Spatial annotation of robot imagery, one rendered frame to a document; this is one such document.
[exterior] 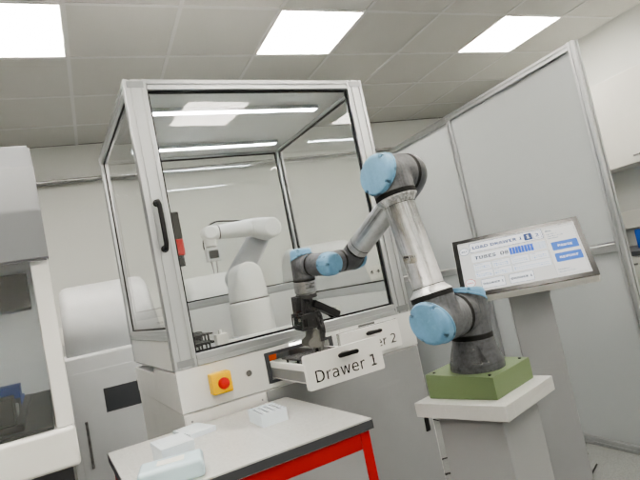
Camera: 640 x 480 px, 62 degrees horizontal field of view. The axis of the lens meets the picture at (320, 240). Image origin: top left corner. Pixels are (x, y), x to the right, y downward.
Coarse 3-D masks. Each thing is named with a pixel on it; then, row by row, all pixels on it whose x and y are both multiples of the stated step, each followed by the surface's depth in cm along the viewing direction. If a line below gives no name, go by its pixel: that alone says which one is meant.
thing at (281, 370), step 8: (272, 360) 198; (280, 360) 199; (272, 368) 194; (280, 368) 188; (288, 368) 182; (296, 368) 176; (272, 376) 195; (280, 376) 188; (288, 376) 182; (296, 376) 176; (304, 376) 171
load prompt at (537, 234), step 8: (528, 232) 223; (536, 232) 222; (488, 240) 228; (496, 240) 227; (504, 240) 225; (512, 240) 224; (520, 240) 222; (528, 240) 221; (472, 248) 228; (480, 248) 227; (488, 248) 226
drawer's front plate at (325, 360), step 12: (336, 348) 171; (348, 348) 173; (360, 348) 175; (372, 348) 177; (312, 360) 167; (324, 360) 168; (336, 360) 170; (348, 360) 172; (360, 360) 174; (372, 360) 177; (312, 372) 166; (324, 372) 168; (336, 372) 170; (360, 372) 174; (312, 384) 165; (324, 384) 167
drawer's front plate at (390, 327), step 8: (392, 320) 221; (368, 328) 215; (376, 328) 217; (384, 328) 218; (392, 328) 220; (344, 336) 209; (352, 336) 211; (360, 336) 213; (368, 336) 214; (384, 336) 218; (392, 336) 220; (400, 336) 221; (344, 344) 209; (392, 344) 219; (400, 344) 221
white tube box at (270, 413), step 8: (256, 408) 168; (264, 408) 166; (272, 408) 163; (280, 408) 161; (256, 416) 159; (264, 416) 156; (272, 416) 157; (280, 416) 158; (288, 416) 159; (256, 424) 161; (264, 424) 156; (272, 424) 157
